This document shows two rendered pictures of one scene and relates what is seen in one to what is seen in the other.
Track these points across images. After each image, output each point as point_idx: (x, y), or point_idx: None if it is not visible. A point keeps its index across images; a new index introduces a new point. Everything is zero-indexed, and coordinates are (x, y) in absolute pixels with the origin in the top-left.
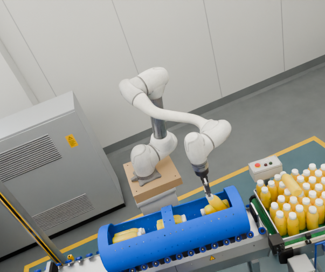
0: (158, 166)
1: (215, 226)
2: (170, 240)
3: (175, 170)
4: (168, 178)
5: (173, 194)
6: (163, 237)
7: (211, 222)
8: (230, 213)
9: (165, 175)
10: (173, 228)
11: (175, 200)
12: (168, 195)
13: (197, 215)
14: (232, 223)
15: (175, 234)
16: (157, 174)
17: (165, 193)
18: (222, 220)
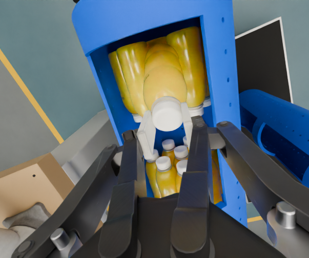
0: (11, 208)
1: (237, 92)
2: (244, 201)
3: (18, 175)
4: (43, 188)
5: (74, 162)
6: (242, 219)
7: (232, 106)
8: (220, 29)
9: (36, 195)
10: (232, 206)
11: (82, 153)
12: (78, 171)
13: (138, 126)
14: (234, 35)
15: (241, 195)
16: (34, 214)
17: (77, 181)
18: (231, 65)
